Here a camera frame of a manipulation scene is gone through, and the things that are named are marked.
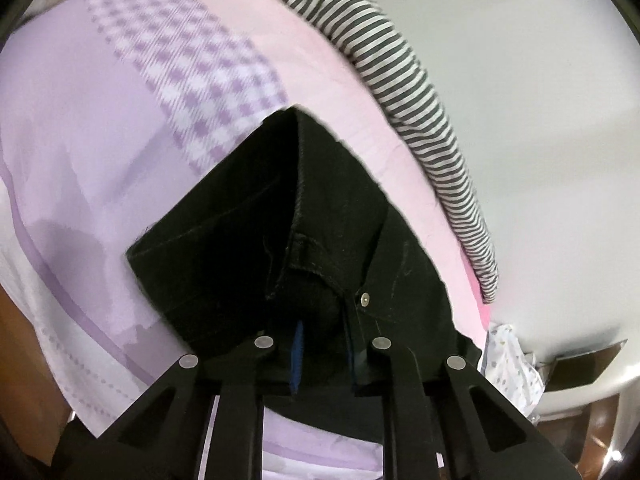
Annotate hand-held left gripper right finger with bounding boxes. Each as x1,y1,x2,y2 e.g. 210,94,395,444
349,335,596,480

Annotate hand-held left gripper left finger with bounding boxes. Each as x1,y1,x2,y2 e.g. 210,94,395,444
50,321,307,480

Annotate black pants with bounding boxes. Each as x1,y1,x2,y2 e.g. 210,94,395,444
126,105,485,428

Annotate white dotted cloth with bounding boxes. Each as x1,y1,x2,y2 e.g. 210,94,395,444
479,323,547,418

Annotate grey white striped blanket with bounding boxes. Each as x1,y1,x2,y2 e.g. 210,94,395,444
270,0,501,305

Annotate pink purple checked bed sheet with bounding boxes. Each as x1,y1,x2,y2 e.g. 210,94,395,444
0,0,492,480

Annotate wooden bed frame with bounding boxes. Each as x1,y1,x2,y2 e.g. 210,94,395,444
0,287,76,461

